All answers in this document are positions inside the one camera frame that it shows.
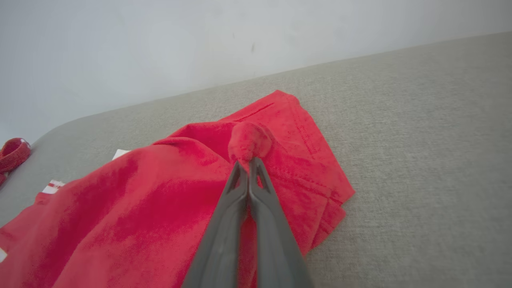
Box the red shorts white trim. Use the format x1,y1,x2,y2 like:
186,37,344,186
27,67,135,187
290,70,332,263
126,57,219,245
0,138,32,186

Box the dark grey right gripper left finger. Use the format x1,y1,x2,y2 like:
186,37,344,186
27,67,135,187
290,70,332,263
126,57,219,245
182,161,251,288

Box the red jersey number 23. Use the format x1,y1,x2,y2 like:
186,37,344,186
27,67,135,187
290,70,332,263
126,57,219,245
0,90,356,288

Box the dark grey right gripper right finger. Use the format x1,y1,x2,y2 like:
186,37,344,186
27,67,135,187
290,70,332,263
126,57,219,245
248,157,312,288

